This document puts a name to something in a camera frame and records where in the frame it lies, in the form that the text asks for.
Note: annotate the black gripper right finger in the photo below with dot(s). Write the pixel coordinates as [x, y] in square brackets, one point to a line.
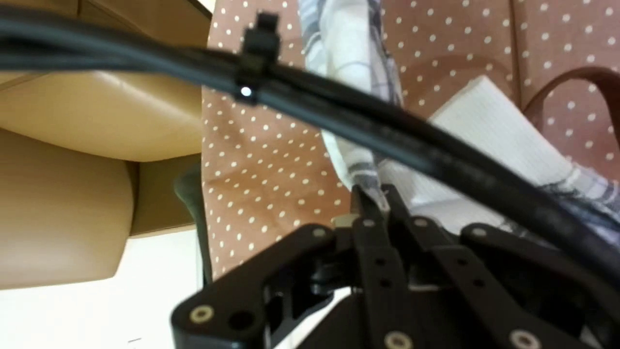
[466, 284]

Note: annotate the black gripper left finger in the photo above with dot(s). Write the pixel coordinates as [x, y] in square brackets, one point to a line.
[272, 284]

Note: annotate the checked blue white garment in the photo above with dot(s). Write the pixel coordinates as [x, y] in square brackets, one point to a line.
[491, 129]

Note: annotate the pink polka dot laundry basket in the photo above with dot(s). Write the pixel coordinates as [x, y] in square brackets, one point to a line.
[272, 176]

